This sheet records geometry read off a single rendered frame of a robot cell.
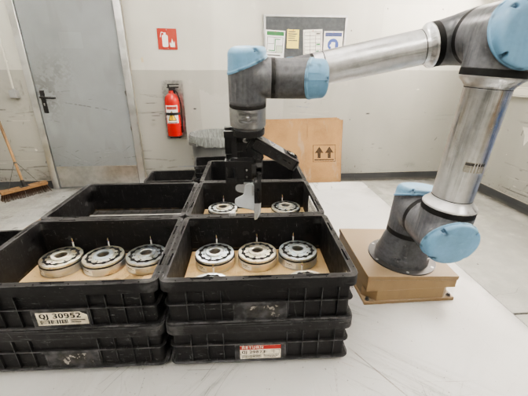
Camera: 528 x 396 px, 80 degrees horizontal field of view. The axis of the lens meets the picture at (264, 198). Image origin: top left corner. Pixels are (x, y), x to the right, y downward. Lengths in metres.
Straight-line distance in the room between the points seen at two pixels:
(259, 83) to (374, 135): 3.63
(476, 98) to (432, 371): 0.58
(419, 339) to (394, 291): 0.14
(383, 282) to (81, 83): 3.71
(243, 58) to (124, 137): 3.48
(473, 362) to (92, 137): 3.93
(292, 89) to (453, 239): 0.48
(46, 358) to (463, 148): 0.97
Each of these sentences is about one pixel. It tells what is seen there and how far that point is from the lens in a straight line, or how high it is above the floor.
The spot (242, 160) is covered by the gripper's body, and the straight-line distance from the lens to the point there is 0.68.
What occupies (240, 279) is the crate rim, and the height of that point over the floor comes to 0.93.
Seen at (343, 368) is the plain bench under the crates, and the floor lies 0.70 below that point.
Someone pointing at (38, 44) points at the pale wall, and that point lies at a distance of 4.27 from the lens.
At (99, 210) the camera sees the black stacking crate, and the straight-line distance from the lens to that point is 1.32.
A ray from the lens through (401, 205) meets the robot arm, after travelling 0.93.
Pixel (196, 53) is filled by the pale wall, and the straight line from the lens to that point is 3.81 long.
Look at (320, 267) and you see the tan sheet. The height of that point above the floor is 0.83.
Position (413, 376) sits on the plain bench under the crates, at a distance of 0.84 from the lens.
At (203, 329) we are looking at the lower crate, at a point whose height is 0.81.
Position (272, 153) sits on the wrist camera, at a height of 1.14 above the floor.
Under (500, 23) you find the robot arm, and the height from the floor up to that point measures 1.38.
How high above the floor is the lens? 1.31
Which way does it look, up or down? 22 degrees down
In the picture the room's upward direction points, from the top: straight up
